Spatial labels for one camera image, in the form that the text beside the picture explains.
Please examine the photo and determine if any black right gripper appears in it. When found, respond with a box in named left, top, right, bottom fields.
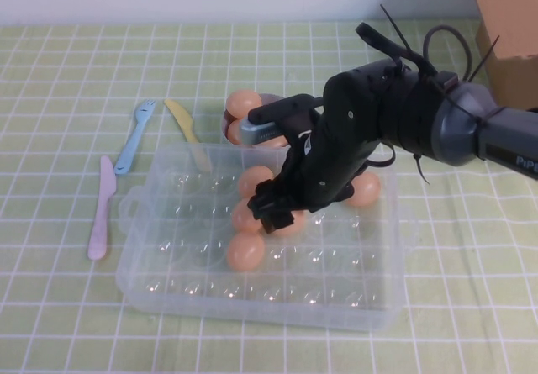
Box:
left=247, top=61, right=400, bottom=237

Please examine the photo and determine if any beige egg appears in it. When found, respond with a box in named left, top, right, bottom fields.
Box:
left=225, top=89, right=264, bottom=119
left=237, top=165, right=274, bottom=199
left=226, top=231, right=266, bottom=272
left=226, top=120, right=245, bottom=145
left=272, top=211, right=308, bottom=237
left=231, top=199, right=264, bottom=234
left=346, top=171, right=382, bottom=208

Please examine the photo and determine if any clear plastic egg box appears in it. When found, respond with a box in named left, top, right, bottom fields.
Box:
left=115, top=140, right=421, bottom=334

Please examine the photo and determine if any brown cardboard box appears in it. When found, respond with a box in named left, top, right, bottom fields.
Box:
left=466, top=0, right=538, bottom=113

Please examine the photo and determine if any small grey bowl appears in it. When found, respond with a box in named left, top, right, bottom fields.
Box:
left=221, top=91, right=295, bottom=151

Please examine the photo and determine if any yellow plastic knife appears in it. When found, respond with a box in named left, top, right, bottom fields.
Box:
left=162, top=98, right=214, bottom=173

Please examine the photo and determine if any blue plastic fork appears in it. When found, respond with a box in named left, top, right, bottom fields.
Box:
left=113, top=99, right=159, bottom=176

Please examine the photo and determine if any black zip tie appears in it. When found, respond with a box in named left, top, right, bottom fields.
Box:
left=411, top=150, right=432, bottom=188
left=380, top=3, right=439, bottom=77

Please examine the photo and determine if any pink plastic knife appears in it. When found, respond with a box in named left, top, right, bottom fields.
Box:
left=87, top=155, right=118, bottom=261

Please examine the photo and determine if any green checked tablecloth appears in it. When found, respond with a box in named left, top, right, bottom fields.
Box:
left=0, top=18, right=538, bottom=374

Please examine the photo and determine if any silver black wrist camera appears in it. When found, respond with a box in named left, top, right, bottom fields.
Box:
left=239, top=93, right=324, bottom=146

